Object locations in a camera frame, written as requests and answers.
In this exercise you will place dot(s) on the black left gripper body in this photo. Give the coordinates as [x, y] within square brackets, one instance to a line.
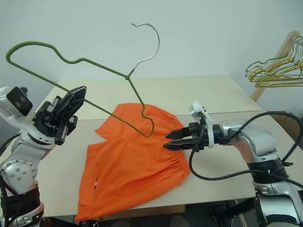
[46, 120]

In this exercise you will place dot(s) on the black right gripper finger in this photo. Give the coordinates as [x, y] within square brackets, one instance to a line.
[178, 133]
[180, 145]

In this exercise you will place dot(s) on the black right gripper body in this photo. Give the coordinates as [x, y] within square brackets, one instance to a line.
[196, 136]

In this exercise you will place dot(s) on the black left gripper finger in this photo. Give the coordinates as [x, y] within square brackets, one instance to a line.
[66, 132]
[72, 101]

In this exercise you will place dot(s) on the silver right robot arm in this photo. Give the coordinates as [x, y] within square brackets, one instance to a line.
[258, 142]

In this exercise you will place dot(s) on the orange shorts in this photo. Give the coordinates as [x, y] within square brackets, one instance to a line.
[123, 165]

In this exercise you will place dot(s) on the wooden hanger rack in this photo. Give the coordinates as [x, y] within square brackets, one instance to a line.
[270, 71]

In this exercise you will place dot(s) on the grey rounded shape under table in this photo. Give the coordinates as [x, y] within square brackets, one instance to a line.
[178, 221]

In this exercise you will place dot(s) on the brown cardboard box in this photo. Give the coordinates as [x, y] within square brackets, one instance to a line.
[291, 127]

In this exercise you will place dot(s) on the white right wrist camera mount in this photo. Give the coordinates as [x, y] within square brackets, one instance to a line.
[209, 132]

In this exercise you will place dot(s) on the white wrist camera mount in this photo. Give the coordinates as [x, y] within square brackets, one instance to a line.
[9, 104]
[209, 132]

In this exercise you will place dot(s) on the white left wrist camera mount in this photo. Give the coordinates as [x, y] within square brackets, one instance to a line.
[9, 104]

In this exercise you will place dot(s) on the dark frame under table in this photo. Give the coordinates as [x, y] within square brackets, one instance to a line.
[213, 212]

